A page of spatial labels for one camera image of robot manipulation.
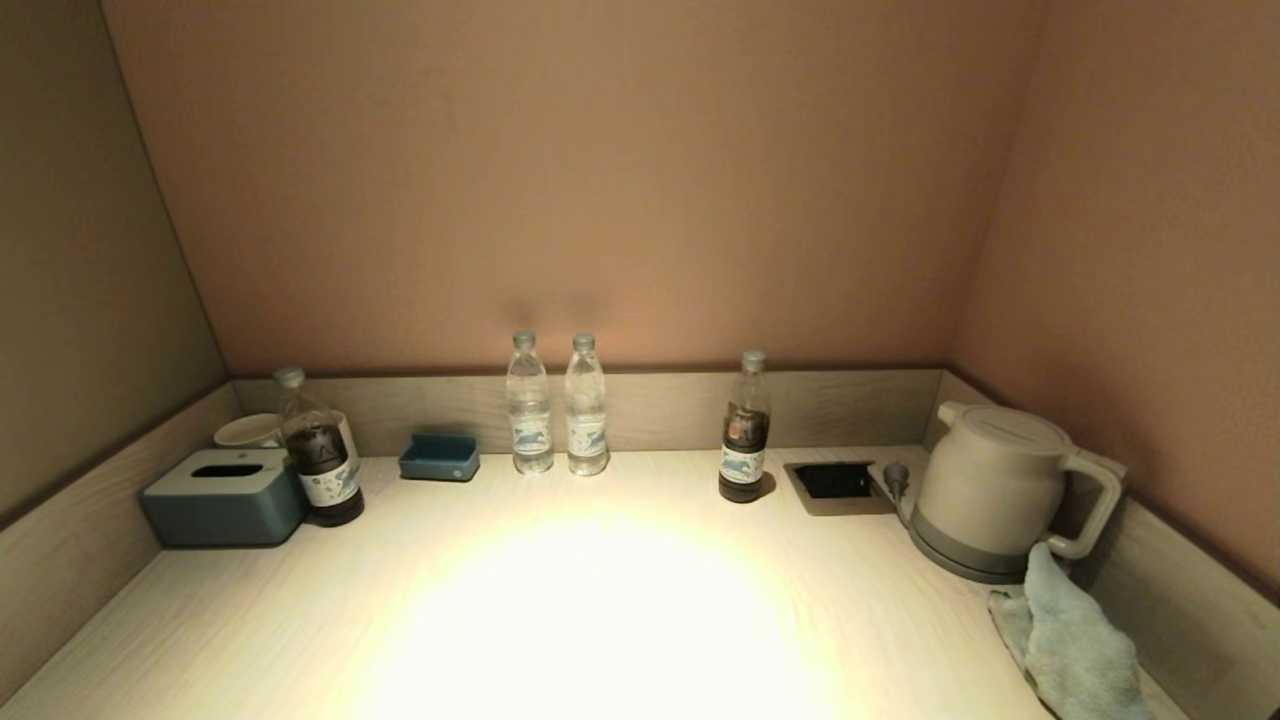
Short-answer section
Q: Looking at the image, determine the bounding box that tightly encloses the grey kettle power plug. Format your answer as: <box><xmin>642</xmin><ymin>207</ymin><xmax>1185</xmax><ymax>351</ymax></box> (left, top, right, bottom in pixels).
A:
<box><xmin>883</xmin><ymin>461</ymin><xmax>918</xmax><ymax>531</ymax></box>

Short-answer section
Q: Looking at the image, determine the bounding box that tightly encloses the black recessed socket box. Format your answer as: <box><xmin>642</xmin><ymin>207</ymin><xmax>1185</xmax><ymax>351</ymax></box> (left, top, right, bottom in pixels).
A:
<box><xmin>784</xmin><ymin>460</ymin><xmax>897</xmax><ymax>517</ymax></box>

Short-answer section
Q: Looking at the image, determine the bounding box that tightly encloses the clear water bottle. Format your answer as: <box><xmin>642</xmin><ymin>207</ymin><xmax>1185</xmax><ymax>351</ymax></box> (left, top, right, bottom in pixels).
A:
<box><xmin>564</xmin><ymin>332</ymin><xmax>611</xmax><ymax>477</ymax></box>
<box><xmin>505</xmin><ymin>329</ymin><xmax>555</xmax><ymax>475</ymax></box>

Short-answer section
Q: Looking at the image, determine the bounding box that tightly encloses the fuller dark drink bottle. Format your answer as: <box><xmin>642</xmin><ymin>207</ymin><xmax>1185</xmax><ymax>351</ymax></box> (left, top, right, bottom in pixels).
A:
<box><xmin>272</xmin><ymin>366</ymin><xmax>366</xmax><ymax>528</ymax></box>

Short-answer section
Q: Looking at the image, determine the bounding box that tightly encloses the white ceramic cup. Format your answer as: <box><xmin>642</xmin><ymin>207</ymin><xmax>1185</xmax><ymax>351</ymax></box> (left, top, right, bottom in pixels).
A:
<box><xmin>213</xmin><ymin>412</ymin><xmax>284</xmax><ymax>450</ymax></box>

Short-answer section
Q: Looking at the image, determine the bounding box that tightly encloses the light blue fluffy cloth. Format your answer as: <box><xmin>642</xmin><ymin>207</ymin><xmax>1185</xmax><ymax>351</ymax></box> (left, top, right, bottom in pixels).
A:
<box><xmin>989</xmin><ymin>542</ymin><xmax>1161</xmax><ymax>720</ymax></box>

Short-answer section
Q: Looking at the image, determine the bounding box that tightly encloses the half-full dark drink bottle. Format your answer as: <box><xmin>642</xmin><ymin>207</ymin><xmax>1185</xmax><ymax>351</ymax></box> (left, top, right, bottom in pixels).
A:
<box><xmin>718</xmin><ymin>349</ymin><xmax>774</xmax><ymax>504</ymax></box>

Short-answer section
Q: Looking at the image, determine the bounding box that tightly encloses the cream electric kettle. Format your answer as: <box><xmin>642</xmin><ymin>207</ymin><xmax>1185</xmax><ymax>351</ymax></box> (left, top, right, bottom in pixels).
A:
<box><xmin>912</xmin><ymin>401</ymin><xmax>1126</xmax><ymax>576</ymax></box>

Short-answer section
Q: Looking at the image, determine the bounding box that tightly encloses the small blue tray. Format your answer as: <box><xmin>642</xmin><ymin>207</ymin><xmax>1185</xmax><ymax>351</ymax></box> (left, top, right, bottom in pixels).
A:
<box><xmin>399</xmin><ymin>432</ymin><xmax>481</xmax><ymax>483</ymax></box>

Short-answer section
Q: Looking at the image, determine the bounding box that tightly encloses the grey kettle base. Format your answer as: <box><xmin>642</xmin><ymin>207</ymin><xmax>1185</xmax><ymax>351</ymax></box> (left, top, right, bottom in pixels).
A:
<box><xmin>908</xmin><ymin>520</ymin><xmax>1036</xmax><ymax>586</ymax></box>

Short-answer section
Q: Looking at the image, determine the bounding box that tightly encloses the blue grey tissue box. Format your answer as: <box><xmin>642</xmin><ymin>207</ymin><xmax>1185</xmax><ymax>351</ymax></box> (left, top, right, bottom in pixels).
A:
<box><xmin>140</xmin><ymin>447</ymin><xmax>308</xmax><ymax>548</ymax></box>

